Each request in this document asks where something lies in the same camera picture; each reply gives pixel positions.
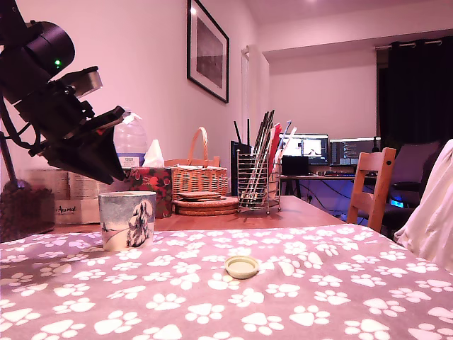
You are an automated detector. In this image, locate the computer monitor dark screen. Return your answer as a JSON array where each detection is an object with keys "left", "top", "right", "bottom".
[{"left": 329, "top": 137, "right": 382, "bottom": 167}]

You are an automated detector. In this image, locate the illustrated white blue mug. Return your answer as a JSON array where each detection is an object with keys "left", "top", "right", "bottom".
[{"left": 98, "top": 191, "right": 157, "bottom": 252}]

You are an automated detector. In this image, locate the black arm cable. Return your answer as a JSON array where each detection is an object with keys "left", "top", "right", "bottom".
[{"left": 0, "top": 93, "right": 45, "bottom": 152}]

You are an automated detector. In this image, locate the paw-print fleece cloth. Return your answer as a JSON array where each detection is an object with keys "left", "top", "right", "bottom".
[{"left": 0, "top": 223, "right": 453, "bottom": 340}]

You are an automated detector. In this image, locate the black framed picture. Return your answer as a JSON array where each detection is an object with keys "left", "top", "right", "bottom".
[{"left": 186, "top": 0, "right": 230, "bottom": 104}]

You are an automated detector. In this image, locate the pale green capsule lid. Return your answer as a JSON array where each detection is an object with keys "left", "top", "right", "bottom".
[{"left": 224, "top": 255, "right": 260, "bottom": 280}]

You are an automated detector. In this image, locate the white utensil handle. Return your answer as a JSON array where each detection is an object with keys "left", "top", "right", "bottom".
[{"left": 277, "top": 126, "right": 297, "bottom": 160}]

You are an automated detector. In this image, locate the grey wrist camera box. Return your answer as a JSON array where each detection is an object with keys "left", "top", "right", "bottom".
[{"left": 52, "top": 66, "right": 104, "bottom": 99}]

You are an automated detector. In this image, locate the white tissue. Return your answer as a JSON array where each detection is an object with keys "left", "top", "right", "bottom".
[{"left": 142, "top": 139, "right": 166, "bottom": 169}]

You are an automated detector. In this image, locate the wicker basket with handle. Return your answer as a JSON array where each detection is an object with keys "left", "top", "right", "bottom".
[{"left": 164, "top": 126, "right": 229, "bottom": 203}]

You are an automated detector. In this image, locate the red floral tissue box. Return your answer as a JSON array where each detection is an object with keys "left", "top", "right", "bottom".
[{"left": 123, "top": 166, "right": 173, "bottom": 219}]

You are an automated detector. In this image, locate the square cork coaster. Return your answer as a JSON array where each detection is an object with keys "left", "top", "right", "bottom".
[{"left": 177, "top": 191, "right": 228, "bottom": 202}]

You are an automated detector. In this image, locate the wooden chair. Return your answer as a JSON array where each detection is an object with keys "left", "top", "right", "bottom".
[{"left": 345, "top": 147, "right": 397, "bottom": 234}]

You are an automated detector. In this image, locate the small black screen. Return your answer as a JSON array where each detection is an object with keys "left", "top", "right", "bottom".
[{"left": 281, "top": 156, "right": 309, "bottom": 177}]

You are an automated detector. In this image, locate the brown dry pet food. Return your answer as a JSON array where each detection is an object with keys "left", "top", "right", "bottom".
[{"left": 0, "top": 186, "right": 56, "bottom": 244}]

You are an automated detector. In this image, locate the white curtain rod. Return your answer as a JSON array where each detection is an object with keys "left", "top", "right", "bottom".
[{"left": 372, "top": 39, "right": 443, "bottom": 50}]

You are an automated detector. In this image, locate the white blanket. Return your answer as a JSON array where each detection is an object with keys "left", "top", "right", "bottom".
[{"left": 393, "top": 138, "right": 453, "bottom": 276}]

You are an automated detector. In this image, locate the black plastic scoop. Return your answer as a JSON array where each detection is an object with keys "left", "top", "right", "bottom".
[{"left": 0, "top": 132, "right": 31, "bottom": 192}]

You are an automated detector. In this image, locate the printed cardboard pet food box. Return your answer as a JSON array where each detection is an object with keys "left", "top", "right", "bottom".
[{"left": 28, "top": 169, "right": 132, "bottom": 226}]

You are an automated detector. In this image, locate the computer monitor bright screen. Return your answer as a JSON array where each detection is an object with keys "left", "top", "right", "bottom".
[{"left": 278, "top": 133, "right": 330, "bottom": 166}]

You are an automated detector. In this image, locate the metal wire utensil rack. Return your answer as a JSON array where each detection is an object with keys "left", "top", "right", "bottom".
[{"left": 236, "top": 148, "right": 281, "bottom": 216}]

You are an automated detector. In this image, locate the blue-tipped white utensil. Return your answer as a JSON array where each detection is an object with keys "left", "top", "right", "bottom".
[{"left": 280, "top": 120, "right": 292, "bottom": 150}]

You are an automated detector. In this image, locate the red spatula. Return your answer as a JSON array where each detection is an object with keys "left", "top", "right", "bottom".
[{"left": 266, "top": 122, "right": 284, "bottom": 176}]

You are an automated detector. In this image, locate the dark office chair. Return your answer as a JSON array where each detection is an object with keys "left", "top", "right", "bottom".
[{"left": 384, "top": 140, "right": 442, "bottom": 227}]

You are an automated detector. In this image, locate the dark curtain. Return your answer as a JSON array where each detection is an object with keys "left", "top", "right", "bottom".
[{"left": 377, "top": 37, "right": 453, "bottom": 157}]

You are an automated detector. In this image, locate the black router with antennas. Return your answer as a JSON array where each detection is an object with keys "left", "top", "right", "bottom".
[{"left": 229, "top": 119, "right": 256, "bottom": 198}]

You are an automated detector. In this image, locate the backlit keyboard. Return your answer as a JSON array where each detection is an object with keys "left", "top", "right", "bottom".
[{"left": 311, "top": 170, "right": 356, "bottom": 177}]

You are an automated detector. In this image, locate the large clear water bottle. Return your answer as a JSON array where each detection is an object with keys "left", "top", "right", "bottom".
[{"left": 113, "top": 107, "right": 149, "bottom": 168}]

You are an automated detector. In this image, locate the clear container with white lid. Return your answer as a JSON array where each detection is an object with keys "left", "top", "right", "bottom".
[{"left": 0, "top": 102, "right": 58, "bottom": 244}]

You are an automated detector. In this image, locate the wooden desk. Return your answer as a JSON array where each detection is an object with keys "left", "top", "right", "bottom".
[{"left": 279, "top": 173, "right": 376, "bottom": 213}]

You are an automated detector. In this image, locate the long black utensil stick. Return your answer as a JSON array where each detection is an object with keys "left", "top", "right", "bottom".
[
  {"left": 243, "top": 113, "right": 267, "bottom": 201},
  {"left": 248, "top": 109, "right": 276, "bottom": 206}
]

